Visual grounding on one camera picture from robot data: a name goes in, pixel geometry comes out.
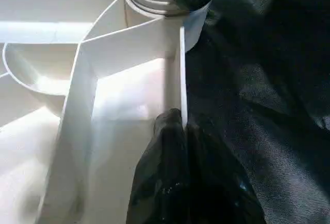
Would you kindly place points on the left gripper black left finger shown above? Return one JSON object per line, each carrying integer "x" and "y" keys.
{"x": 162, "y": 170}

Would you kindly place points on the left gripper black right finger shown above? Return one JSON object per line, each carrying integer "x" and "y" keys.
{"x": 216, "y": 188}

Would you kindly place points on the white plastic table top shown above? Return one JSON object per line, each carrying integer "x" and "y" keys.
{"x": 116, "y": 92}

